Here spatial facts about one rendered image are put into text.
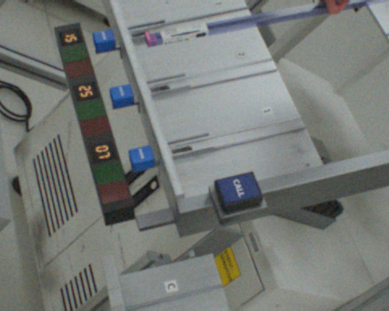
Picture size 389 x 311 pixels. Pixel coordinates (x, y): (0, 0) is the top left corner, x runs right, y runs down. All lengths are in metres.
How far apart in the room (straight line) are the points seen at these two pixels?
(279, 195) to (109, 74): 0.77
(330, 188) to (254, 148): 0.11
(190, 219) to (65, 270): 0.70
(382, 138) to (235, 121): 2.16
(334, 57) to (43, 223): 2.00
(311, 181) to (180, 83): 0.24
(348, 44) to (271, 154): 2.42
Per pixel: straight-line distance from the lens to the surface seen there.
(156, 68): 1.10
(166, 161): 0.97
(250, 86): 1.08
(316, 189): 1.00
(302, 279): 1.30
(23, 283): 1.77
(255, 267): 1.27
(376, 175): 1.03
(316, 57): 3.49
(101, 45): 1.13
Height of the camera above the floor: 1.21
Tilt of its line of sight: 28 degrees down
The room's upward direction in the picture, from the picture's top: 49 degrees clockwise
